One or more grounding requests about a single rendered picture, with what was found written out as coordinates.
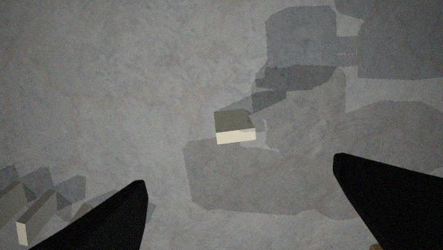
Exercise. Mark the beige rectangular block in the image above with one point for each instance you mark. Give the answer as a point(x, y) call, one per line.
point(36, 217)
point(12, 199)
point(233, 126)
point(85, 208)

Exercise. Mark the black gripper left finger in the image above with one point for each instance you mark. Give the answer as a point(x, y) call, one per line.
point(116, 224)

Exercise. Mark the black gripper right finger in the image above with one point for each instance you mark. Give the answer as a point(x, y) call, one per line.
point(402, 208)

